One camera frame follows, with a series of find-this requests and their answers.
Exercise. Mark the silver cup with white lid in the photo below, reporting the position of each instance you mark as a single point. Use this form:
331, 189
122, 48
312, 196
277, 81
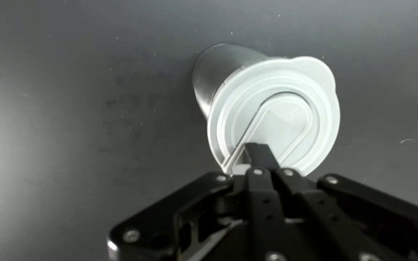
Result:
286, 103

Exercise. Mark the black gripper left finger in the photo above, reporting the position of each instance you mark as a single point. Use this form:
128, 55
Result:
238, 164

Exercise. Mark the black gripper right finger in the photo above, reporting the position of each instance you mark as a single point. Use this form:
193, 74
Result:
260, 155

